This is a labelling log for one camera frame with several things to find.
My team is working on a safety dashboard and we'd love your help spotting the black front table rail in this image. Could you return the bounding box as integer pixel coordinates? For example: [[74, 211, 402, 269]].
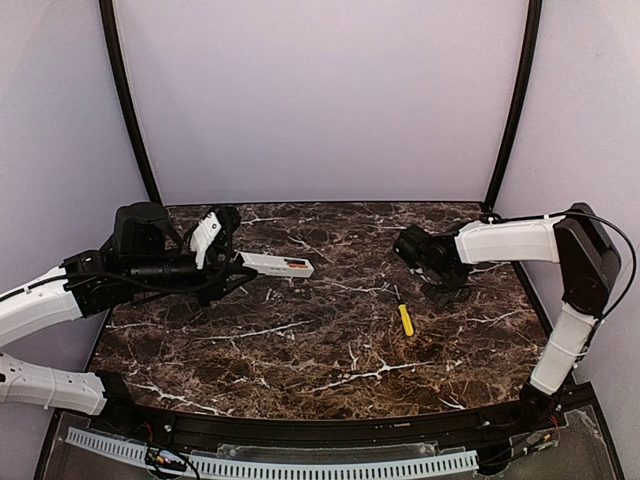
[[84, 399, 566, 451]]

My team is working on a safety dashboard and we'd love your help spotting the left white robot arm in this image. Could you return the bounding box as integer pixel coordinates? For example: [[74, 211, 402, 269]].
[[1, 202, 257, 417]]

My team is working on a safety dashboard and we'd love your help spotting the left black frame post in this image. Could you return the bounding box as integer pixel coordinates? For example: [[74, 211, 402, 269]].
[[98, 0, 162, 204]]

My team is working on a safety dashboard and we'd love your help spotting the right black frame post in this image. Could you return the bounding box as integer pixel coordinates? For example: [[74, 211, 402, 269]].
[[482, 0, 543, 212]]

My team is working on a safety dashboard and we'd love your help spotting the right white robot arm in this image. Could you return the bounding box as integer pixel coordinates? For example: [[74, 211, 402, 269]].
[[393, 203, 622, 397]]

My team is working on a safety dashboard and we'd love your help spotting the black frame post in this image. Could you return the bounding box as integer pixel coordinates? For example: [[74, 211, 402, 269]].
[[482, 0, 543, 212], [98, 0, 162, 204]]

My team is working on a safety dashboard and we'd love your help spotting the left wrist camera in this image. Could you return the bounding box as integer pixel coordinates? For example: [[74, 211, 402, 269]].
[[184, 206, 240, 270]]

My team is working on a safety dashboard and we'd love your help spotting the white remote control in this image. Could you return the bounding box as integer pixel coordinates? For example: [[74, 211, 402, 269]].
[[240, 252, 315, 279]]

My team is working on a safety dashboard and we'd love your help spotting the white slotted cable duct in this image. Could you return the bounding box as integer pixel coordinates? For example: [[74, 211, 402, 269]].
[[65, 427, 479, 479]]

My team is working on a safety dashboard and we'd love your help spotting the yellow handled screwdriver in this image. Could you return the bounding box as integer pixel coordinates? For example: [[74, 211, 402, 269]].
[[394, 285, 415, 337]]

